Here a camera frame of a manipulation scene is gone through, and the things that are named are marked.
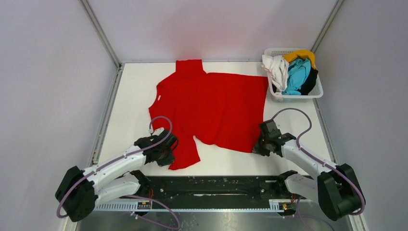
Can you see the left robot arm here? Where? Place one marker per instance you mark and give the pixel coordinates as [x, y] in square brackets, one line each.
[81, 191]

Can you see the aluminium frame rail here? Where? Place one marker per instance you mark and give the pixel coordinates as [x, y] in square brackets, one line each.
[210, 207]

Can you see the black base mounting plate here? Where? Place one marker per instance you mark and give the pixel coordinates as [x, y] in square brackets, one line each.
[204, 188]

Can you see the white plastic laundry basket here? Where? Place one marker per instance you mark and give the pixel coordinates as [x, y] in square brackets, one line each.
[315, 93]

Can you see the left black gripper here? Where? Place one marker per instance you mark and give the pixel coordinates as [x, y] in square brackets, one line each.
[167, 161]

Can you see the yellow t-shirt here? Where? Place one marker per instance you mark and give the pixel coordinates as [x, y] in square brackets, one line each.
[301, 54]

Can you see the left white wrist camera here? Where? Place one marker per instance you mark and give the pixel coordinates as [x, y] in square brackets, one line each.
[156, 132]

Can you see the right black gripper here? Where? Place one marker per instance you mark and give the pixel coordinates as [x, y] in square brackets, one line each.
[258, 149]

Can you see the teal t-shirt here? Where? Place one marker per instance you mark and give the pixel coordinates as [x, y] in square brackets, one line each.
[298, 71]

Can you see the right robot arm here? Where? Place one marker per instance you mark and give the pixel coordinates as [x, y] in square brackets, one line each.
[333, 187]

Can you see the red t-shirt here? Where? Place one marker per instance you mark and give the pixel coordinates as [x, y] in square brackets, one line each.
[221, 109]

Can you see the black t-shirt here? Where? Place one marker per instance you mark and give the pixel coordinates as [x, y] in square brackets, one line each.
[309, 83]

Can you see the white t-shirt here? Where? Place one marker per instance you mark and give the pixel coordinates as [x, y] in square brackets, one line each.
[277, 71]

